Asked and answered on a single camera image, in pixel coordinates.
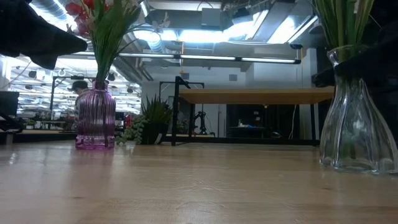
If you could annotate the person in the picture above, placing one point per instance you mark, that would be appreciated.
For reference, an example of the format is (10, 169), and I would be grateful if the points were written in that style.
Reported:
(79, 88)

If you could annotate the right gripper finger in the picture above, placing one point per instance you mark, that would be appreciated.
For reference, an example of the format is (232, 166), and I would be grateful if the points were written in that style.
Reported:
(325, 77)

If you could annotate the potted green succulent plant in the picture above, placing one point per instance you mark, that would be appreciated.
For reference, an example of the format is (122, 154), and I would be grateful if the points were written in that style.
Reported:
(155, 118)

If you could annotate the long LED light bar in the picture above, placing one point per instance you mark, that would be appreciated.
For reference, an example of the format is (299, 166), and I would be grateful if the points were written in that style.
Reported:
(202, 57)

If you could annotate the purple ribbed glass vase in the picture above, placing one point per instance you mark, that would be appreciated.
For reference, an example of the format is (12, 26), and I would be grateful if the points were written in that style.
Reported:
(96, 118)

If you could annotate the black monitor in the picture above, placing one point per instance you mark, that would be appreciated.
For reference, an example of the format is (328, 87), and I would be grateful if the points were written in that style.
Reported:
(9, 102)

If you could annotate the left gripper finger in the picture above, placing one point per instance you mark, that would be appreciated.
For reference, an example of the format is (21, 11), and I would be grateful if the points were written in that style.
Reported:
(73, 45)

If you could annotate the clear glass vase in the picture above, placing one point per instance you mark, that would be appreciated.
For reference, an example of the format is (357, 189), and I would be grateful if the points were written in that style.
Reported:
(354, 130)

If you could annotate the yellow artificial flower bunch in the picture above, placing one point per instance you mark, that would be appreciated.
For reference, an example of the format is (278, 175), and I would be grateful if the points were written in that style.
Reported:
(329, 21)

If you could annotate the red artificial flower bunch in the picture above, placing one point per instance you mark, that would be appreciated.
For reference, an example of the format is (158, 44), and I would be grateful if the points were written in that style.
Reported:
(76, 11)

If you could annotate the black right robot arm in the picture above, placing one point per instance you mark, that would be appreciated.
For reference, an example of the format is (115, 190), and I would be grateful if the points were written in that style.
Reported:
(385, 12)

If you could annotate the wooden shelf with black legs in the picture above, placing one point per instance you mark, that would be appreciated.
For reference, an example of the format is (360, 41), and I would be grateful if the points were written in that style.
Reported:
(248, 96)

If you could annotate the black background robot arm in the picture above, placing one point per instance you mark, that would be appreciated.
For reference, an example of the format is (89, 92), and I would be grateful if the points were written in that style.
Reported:
(200, 119)

